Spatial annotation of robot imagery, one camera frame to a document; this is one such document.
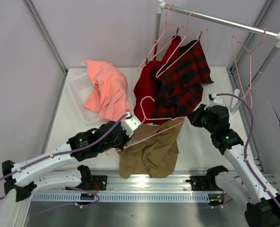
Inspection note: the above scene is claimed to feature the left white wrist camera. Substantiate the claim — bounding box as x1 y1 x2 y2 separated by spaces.
121 113 142 138

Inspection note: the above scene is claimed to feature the white plastic basket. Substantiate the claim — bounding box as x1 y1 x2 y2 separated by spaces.
67 68 100 124

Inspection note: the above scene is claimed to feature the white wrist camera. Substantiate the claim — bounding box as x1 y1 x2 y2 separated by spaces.
208 93 223 107
121 113 142 138

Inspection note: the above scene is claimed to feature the khaki brown skirt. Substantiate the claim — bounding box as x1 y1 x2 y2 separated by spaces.
119 119 182 179

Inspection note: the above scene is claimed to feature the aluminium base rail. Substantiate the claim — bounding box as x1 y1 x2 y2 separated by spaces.
21 167 277 193

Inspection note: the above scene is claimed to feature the pink hanger with red skirt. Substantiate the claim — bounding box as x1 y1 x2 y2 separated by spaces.
137 4 185 73

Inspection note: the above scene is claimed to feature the red black plaid skirt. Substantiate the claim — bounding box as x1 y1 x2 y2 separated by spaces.
153 40 213 124

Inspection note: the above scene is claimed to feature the metal clothes rack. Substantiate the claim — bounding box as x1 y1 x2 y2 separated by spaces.
153 0 280 118

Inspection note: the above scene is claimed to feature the pink empty wire hanger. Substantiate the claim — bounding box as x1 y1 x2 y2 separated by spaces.
231 27 267 108

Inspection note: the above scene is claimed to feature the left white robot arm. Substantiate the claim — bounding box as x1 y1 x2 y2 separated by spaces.
2 118 140 201

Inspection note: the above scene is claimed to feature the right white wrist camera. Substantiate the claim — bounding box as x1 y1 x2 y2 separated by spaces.
208 93 223 107

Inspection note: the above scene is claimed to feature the salmon pink skirt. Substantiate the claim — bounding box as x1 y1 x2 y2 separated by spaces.
84 60 130 121

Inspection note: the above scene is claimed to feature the plain red skirt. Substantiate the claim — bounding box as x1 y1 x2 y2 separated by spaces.
134 35 181 124

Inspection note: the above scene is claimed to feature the pink hanger with plaid skirt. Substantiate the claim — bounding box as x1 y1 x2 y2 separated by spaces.
155 9 209 79

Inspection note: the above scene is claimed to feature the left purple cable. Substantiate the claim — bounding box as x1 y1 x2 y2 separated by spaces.
0 113 131 215

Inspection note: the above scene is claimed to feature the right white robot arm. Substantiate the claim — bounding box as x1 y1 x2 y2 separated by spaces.
187 105 280 227

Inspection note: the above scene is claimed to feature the white slotted cable duct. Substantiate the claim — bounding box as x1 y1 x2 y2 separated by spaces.
32 192 210 203

